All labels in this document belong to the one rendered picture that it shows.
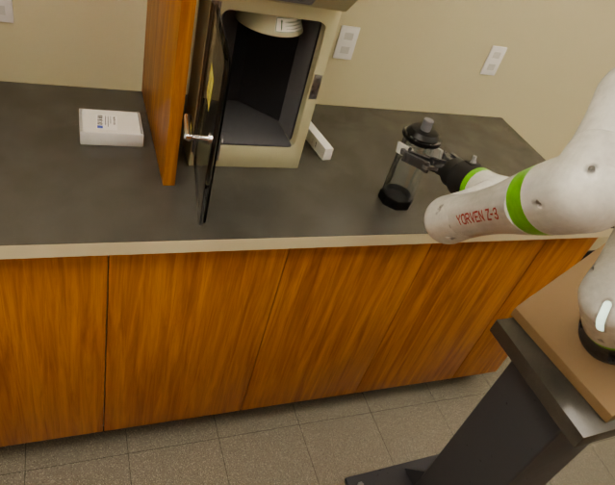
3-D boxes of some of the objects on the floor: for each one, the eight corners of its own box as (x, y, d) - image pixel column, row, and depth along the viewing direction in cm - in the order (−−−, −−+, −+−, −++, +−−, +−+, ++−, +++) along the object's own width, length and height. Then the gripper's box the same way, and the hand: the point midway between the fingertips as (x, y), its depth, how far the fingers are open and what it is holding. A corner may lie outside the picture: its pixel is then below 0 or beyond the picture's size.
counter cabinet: (-41, 305, 211) (-89, 88, 155) (418, 276, 292) (497, 125, 235) (-65, 474, 166) (-145, 254, 110) (485, 385, 247) (602, 231, 190)
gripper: (500, 163, 140) (448, 135, 158) (428, 161, 131) (381, 132, 149) (492, 191, 143) (441, 161, 161) (421, 191, 134) (375, 159, 153)
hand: (417, 149), depth 153 cm, fingers closed on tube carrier, 9 cm apart
